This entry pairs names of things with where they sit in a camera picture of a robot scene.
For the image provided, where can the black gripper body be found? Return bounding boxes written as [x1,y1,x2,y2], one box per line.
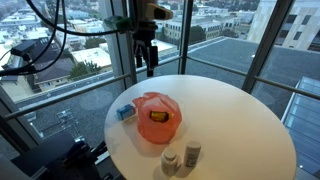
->
[132,21,160,66]

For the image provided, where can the blue Mentos bottle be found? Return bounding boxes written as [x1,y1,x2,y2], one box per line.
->
[115,103,137,122]

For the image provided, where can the brown bottle with yellow label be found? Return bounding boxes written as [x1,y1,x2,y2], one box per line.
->
[149,110,170,123]

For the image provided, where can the orange plastic bag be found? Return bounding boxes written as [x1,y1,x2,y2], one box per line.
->
[132,91,183,145]

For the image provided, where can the tall white pill bottle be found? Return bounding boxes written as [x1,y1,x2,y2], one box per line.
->
[183,140,202,168]

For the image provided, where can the short white pill bottle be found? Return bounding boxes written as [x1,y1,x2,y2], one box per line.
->
[160,146,179,177]

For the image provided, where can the black equipment cart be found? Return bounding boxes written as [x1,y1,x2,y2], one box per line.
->
[11,132,108,180]

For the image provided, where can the glass skylight roof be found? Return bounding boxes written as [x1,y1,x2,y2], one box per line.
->
[281,76,320,178]

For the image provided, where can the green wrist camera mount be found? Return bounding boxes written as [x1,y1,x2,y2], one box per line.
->
[102,15,135,34]

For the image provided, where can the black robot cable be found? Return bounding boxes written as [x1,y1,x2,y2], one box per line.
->
[0,0,68,77]
[25,0,121,37]

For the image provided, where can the black camera on tripod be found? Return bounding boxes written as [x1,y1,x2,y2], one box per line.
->
[0,39,40,78]

